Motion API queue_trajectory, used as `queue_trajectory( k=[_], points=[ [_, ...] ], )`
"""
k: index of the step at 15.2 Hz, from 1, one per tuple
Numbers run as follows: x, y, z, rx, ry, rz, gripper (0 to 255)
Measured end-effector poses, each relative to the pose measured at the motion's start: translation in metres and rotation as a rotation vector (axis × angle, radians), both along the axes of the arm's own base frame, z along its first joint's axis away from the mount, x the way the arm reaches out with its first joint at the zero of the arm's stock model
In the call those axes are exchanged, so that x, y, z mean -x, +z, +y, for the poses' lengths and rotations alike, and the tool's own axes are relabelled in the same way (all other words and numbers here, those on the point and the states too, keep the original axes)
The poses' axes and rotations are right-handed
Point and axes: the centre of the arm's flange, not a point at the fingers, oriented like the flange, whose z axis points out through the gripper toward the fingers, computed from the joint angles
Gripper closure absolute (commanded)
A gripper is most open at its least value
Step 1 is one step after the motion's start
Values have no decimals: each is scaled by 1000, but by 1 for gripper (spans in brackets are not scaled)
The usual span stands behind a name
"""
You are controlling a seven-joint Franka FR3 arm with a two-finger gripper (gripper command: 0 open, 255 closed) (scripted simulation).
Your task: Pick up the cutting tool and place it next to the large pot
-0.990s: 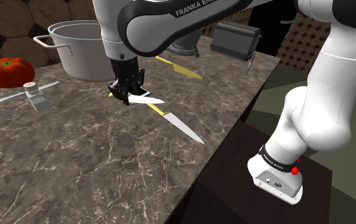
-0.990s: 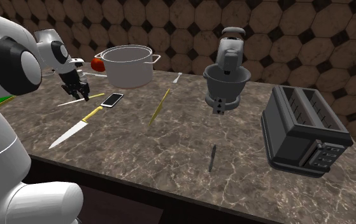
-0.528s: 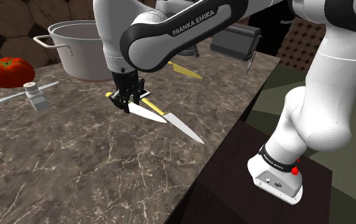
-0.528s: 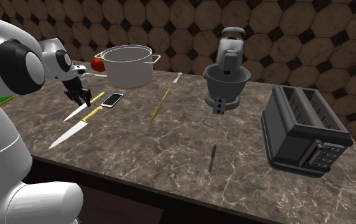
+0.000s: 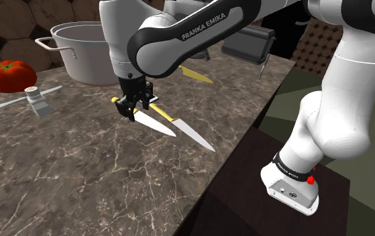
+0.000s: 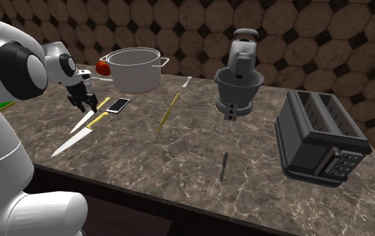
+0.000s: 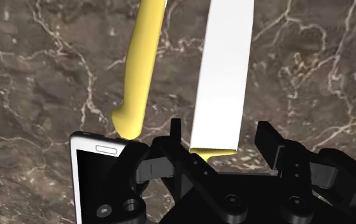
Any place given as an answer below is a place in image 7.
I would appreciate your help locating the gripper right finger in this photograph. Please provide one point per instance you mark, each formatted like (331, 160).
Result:
(292, 167)

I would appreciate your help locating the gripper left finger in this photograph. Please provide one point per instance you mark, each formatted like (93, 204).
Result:
(193, 173)

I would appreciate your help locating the white smartphone with black screen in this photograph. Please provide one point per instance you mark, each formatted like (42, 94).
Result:
(87, 176)

